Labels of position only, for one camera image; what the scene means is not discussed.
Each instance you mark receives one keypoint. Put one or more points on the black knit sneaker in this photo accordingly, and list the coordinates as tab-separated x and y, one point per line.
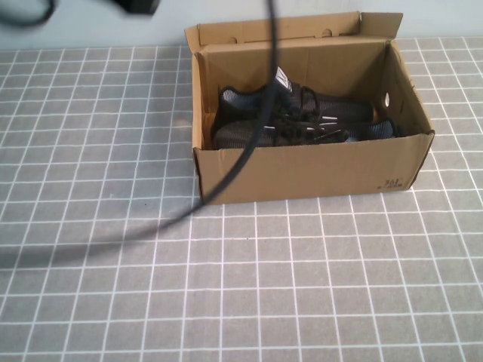
234	135
339	109

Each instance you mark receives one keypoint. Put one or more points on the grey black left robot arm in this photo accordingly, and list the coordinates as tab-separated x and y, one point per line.
139	7

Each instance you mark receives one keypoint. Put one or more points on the brown cardboard shoe box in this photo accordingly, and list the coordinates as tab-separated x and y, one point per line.
302	177

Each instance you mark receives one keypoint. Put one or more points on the grey white-grid tablecloth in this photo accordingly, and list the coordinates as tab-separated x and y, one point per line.
339	283

